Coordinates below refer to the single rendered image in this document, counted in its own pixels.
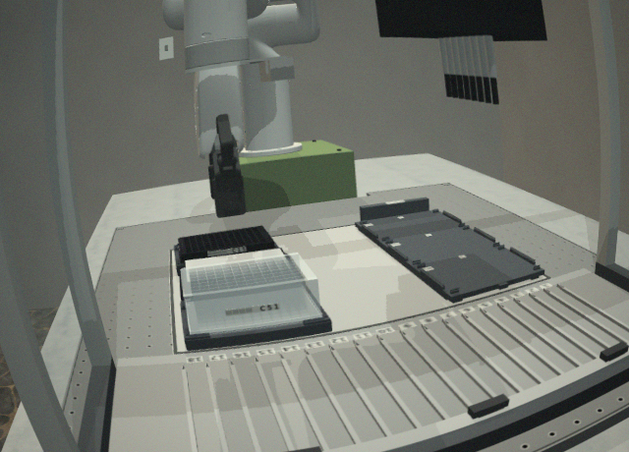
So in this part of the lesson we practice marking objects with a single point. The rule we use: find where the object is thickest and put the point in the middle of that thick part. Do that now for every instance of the grey perforated base plate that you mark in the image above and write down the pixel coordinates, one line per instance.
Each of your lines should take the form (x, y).
(571, 428)

